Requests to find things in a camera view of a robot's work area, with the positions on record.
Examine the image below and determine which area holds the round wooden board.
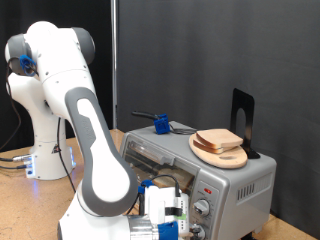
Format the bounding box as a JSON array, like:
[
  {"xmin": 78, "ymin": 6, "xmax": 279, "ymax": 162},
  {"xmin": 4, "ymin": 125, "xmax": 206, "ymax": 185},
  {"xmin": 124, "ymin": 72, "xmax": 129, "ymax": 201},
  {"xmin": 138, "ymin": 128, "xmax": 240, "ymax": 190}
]
[{"xmin": 188, "ymin": 133, "xmax": 249, "ymax": 170}]

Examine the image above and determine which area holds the silver metal pole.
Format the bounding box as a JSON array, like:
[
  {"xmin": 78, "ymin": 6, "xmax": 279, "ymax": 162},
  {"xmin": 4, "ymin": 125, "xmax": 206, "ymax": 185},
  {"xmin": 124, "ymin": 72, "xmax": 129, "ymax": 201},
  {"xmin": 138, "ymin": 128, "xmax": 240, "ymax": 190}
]
[{"xmin": 110, "ymin": 0, "xmax": 120, "ymax": 130}]

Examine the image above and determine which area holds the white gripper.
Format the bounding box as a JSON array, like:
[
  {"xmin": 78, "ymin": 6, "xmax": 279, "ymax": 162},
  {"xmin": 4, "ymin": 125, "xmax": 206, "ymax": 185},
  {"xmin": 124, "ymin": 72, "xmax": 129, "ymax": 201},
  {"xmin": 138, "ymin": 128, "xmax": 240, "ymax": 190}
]
[{"xmin": 143, "ymin": 184, "xmax": 199, "ymax": 240}]

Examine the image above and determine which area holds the black base cable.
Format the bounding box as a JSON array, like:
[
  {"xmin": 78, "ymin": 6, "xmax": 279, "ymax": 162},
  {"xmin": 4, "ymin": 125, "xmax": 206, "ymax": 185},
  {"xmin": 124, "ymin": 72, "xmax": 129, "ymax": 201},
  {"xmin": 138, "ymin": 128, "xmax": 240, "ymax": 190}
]
[{"xmin": 0, "ymin": 163, "xmax": 28, "ymax": 171}]

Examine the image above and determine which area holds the silver toaster oven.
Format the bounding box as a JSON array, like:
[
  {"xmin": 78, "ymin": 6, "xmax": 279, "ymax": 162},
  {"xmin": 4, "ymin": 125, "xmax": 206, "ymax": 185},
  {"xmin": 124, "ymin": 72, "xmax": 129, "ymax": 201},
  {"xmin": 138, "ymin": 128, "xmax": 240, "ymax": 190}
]
[{"xmin": 119, "ymin": 120, "xmax": 278, "ymax": 240}]

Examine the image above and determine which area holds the glass oven door with handle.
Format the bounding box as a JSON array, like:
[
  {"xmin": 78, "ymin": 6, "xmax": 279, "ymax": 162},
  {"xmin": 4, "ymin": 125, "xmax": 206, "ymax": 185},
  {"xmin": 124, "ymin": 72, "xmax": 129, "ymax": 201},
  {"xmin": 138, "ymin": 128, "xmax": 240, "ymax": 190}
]
[{"xmin": 120, "ymin": 133, "xmax": 201, "ymax": 214}]

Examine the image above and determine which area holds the black fabric backdrop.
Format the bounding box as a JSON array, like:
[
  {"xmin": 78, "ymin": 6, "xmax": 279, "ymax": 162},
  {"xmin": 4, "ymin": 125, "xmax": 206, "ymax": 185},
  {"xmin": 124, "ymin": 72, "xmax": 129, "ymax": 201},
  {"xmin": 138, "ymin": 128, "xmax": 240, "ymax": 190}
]
[{"xmin": 0, "ymin": 0, "xmax": 114, "ymax": 153}]

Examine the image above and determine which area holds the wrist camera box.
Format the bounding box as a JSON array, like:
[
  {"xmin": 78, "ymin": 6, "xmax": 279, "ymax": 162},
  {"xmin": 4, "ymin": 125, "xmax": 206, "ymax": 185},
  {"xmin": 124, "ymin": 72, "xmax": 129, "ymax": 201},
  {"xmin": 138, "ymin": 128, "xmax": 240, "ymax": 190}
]
[{"xmin": 173, "ymin": 195, "xmax": 190, "ymax": 236}]

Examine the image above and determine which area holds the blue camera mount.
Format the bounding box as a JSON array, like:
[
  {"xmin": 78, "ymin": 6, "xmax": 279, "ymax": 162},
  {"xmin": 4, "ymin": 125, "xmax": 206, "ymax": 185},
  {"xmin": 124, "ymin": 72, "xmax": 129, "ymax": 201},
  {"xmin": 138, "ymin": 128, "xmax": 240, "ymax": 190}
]
[{"xmin": 157, "ymin": 220, "xmax": 180, "ymax": 240}]

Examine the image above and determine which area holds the silver oven knob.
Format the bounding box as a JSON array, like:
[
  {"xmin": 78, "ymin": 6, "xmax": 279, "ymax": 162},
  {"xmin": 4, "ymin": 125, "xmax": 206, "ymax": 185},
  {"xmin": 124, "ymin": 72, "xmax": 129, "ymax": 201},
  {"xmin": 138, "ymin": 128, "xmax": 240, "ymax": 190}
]
[
  {"xmin": 192, "ymin": 198, "xmax": 212, "ymax": 218},
  {"xmin": 189, "ymin": 223, "xmax": 207, "ymax": 240}
]

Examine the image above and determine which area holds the grey fabric backdrop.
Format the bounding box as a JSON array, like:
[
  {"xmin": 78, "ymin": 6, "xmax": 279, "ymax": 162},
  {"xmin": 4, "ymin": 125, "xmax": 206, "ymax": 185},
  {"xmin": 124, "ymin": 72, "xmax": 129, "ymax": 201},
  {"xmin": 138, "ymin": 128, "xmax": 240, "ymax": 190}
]
[{"xmin": 117, "ymin": 0, "xmax": 320, "ymax": 239}]

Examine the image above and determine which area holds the black camera cable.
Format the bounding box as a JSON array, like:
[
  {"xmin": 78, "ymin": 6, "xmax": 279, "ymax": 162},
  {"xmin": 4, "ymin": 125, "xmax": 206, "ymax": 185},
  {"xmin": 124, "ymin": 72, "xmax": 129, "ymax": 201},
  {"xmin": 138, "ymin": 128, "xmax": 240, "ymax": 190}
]
[{"xmin": 0, "ymin": 56, "xmax": 183, "ymax": 216}]

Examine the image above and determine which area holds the metal spatula with blue block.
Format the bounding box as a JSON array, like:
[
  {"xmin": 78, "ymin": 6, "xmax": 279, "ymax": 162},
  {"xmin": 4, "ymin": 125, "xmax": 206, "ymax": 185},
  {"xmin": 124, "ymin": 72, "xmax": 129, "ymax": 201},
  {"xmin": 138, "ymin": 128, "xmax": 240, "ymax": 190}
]
[{"xmin": 131, "ymin": 110, "xmax": 198, "ymax": 136}]

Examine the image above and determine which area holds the cable with silver connector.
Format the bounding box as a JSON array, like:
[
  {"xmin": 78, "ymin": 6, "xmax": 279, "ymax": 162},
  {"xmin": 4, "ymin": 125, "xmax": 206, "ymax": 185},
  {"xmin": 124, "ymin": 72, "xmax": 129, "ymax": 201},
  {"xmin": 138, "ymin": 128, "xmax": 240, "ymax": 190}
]
[{"xmin": 0, "ymin": 153, "xmax": 32, "ymax": 164}]

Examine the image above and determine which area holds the blue cable clip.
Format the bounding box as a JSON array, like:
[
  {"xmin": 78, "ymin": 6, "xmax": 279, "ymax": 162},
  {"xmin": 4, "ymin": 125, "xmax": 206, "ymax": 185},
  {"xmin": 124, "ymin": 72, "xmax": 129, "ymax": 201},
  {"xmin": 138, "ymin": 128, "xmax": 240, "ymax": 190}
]
[
  {"xmin": 137, "ymin": 179, "xmax": 155, "ymax": 195},
  {"xmin": 18, "ymin": 54, "xmax": 38, "ymax": 78}
]

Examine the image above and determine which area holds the black metal bookend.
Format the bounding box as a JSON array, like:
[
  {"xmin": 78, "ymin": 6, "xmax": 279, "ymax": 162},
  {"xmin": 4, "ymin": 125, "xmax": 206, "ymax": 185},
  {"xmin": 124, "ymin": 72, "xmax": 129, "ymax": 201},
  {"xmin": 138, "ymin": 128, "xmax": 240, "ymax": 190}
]
[{"xmin": 229, "ymin": 87, "xmax": 262, "ymax": 160}]

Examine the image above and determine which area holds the toasted bread slice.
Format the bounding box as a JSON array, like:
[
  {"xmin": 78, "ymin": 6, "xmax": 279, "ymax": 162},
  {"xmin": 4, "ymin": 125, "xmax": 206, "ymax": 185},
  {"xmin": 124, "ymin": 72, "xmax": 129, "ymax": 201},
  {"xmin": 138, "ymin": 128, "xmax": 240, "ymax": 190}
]
[
  {"xmin": 195, "ymin": 128, "xmax": 244, "ymax": 150},
  {"xmin": 192, "ymin": 139, "xmax": 236, "ymax": 155}
]

